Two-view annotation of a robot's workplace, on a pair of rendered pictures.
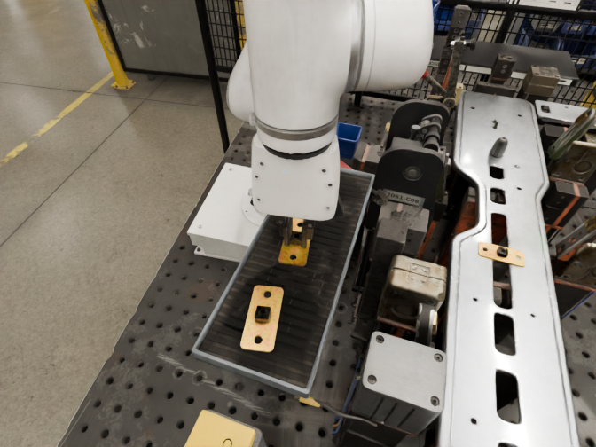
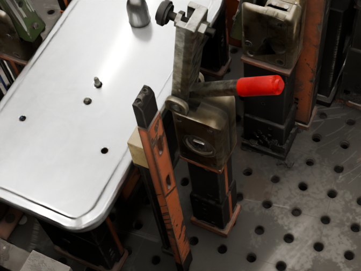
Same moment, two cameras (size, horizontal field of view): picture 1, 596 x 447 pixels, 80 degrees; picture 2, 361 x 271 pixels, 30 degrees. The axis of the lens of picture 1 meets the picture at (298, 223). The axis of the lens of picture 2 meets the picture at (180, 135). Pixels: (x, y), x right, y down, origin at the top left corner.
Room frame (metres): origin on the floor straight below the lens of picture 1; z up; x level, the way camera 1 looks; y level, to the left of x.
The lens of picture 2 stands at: (1.37, -0.30, 1.76)
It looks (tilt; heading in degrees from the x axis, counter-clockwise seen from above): 59 degrees down; 196
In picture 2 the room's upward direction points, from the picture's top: 10 degrees counter-clockwise
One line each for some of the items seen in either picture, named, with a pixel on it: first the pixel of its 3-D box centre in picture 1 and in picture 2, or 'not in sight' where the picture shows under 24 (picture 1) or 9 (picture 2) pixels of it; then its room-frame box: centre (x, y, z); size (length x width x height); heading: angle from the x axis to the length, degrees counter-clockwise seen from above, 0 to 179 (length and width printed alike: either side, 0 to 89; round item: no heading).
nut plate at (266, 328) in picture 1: (262, 315); not in sight; (0.20, 0.04, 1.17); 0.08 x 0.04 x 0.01; 173
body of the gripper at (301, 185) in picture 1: (296, 168); not in sight; (0.32, 0.00, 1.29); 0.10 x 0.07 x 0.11; 80
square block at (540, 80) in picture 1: (518, 122); not in sight; (1.07, -0.76, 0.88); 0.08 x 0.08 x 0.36; 71
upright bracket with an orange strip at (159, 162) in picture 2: (435, 115); (168, 200); (1.00, -0.44, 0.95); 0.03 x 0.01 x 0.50; 161
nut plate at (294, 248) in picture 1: (296, 239); not in sight; (0.32, 0.00, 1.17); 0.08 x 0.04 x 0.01; 170
